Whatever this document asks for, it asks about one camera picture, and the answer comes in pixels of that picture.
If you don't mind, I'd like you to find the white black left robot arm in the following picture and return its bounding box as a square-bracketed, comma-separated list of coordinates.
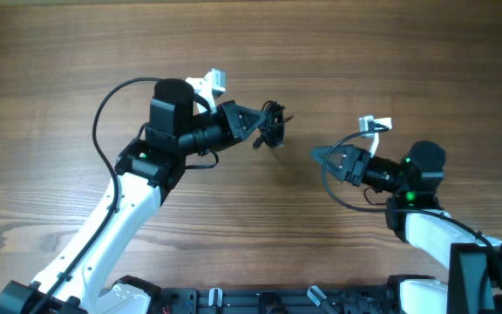
[0, 77, 267, 313]

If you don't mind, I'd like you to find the black right camera cable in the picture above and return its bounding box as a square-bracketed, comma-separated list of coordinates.
[321, 125, 502, 314]

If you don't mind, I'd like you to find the black camera cable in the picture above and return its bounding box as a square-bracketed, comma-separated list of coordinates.
[28, 77, 165, 314]
[321, 125, 502, 314]

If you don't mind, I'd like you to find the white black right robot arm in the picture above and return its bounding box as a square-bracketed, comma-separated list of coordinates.
[312, 141, 502, 313]

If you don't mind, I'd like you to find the thick black USB cable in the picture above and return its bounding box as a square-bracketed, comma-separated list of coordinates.
[253, 99, 295, 150]

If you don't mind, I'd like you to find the black left camera cable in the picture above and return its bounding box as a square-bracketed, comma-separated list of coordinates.
[28, 77, 165, 314]

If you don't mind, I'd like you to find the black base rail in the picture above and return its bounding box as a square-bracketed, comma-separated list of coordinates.
[153, 284, 401, 314]

